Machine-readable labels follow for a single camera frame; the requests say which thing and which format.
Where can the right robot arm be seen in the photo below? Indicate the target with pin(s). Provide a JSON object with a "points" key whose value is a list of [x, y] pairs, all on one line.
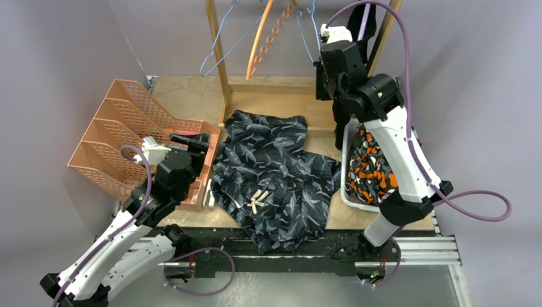
{"points": [[377, 103]]}

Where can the peach plastic file organizer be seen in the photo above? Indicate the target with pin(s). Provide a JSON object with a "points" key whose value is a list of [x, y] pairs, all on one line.
{"points": [[127, 115]]}

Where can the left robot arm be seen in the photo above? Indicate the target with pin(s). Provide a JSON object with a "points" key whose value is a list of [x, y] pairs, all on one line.
{"points": [[103, 270]]}

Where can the white plastic basket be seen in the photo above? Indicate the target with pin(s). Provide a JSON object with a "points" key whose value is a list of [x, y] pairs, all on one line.
{"points": [[350, 129]]}

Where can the black garment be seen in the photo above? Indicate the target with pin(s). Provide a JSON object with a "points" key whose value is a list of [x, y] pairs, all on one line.
{"points": [[353, 25]]}

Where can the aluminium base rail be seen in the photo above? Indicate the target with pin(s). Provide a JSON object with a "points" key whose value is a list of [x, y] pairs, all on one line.
{"points": [[203, 252]]}

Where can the blue wire hanger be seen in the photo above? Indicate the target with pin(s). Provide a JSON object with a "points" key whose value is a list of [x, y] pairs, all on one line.
{"points": [[236, 24]]}

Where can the orange camouflage shorts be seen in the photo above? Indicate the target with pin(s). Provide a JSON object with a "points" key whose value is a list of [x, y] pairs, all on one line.
{"points": [[369, 177]]}

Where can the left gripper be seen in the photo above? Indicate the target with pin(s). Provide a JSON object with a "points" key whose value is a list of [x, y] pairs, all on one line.
{"points": [[197, 146]]}

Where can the wooden clothes rack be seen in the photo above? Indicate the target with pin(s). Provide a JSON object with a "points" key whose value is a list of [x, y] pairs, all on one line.
{"points": [[279, 97]]}

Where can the white stapler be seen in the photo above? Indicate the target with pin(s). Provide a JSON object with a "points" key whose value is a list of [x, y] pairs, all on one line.
{"points": [[209, 200]]}

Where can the orange hanger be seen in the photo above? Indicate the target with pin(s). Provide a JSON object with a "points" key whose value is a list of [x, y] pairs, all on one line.
{"points": [[261, 46]]}

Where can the purple hanger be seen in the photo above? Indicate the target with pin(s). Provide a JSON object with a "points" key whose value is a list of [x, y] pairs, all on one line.
{"points": [[364, 30]]}

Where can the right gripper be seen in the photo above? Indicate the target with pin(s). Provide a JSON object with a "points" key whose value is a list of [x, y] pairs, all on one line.
{"points": [[322, 94]]}

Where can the grey camouflage shorts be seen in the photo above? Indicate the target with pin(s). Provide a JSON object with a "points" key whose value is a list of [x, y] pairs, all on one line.
{"points": [[276, 191]]}

